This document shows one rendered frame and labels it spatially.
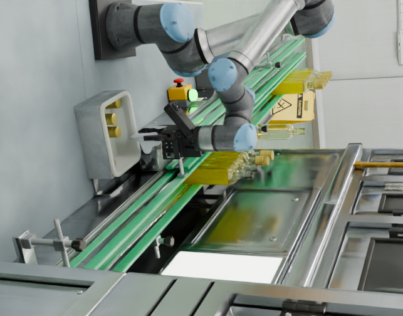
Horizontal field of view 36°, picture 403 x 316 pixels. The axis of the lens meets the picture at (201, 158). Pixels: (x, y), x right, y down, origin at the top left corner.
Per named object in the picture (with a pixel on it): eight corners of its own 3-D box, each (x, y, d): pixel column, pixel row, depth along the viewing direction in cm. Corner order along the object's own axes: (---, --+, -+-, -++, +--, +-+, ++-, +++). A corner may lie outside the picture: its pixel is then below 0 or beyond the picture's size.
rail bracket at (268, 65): (251, 70, 282) (279, 68, 277) (249, 54, 279) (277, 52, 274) (254, 68, 285) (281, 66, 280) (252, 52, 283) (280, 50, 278)
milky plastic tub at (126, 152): (89, 179, 180) (116, 180, 177) (74, 106, 173) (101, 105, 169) (118, 158, 195) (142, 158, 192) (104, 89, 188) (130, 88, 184)
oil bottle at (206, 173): (176, 184, 206) (237, 185, 198) (173, 168, 204) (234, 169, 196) (183, 178, 211) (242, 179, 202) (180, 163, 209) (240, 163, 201)
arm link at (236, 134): (259, 131, 173) (255, 157, 169) (223, 131, 178) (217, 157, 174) (252, 115, 167) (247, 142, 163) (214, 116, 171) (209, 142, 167)
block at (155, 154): (139, 172, 196) (159, 172, 193) (134, 144, 192) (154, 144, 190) (144, 168, 199) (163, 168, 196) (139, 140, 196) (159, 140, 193)
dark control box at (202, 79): (195, 88, 254) (215, 87, 251) (193, 69, 251) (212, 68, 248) (203, 83, 261) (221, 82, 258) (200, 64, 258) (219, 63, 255)
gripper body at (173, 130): (160, 160, 177) (199, 160, 172) (155, 131, 174) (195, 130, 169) (171, 150, 184) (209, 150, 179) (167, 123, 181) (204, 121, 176)
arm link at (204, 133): (209, 130, 168) (219, 120, 175) (193, 130, 169) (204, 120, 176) (213, 155, 170) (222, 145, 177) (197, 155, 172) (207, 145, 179)
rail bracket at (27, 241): (4, 286, 141) (87, 294, 133) (-15, 220, 136) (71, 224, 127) (17, 275, 146) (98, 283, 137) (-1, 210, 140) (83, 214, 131)
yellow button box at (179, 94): (168, 107, 230) (187, 106, 227) (165, 88, 228) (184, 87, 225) (176, 102, 236) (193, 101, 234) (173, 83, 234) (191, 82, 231)
